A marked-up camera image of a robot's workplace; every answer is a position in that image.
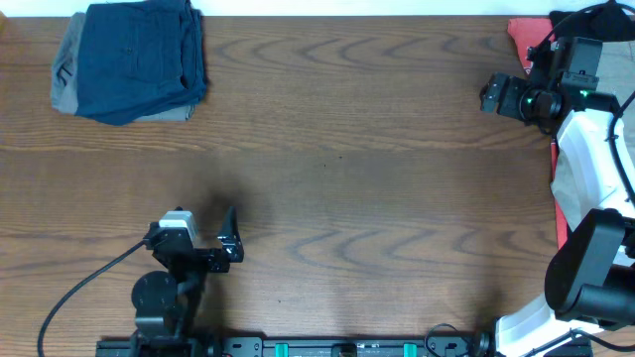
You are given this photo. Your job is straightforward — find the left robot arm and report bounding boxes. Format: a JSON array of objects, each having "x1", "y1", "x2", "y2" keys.
[{"x1": 130, "y1": 207, "x2": 244, "y2": 356}]

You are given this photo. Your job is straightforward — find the folded grey shorts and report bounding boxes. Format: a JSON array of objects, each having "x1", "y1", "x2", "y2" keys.
[{"x1": 51, "y1": 12, "x2": 194, "y2": 122}]

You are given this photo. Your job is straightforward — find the dark blue shorts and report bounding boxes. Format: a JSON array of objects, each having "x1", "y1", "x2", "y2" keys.
[{"x1": 75, "y1": 0, "x2": 207, "y2": 126}]

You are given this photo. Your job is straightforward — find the beige khaki shorts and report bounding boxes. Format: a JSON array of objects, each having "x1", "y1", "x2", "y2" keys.
[{"x1": 550, "y1": 40, "x2": 635, "y2": 232}]

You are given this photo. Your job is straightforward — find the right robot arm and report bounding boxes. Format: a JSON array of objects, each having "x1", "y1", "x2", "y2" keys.
[{"x1": 473, "y1": 37, "x2": 634, "y2": 356}]

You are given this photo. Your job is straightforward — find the black garment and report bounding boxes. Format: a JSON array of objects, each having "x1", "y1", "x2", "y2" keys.
[{"x1": 549, "y1": 2, "x2": 634, "y2": 43}]

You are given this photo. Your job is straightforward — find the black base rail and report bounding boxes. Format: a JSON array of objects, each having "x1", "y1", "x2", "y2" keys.
[{"x1": 95, "y1": 336, "x2": 594, "y2": 357}]

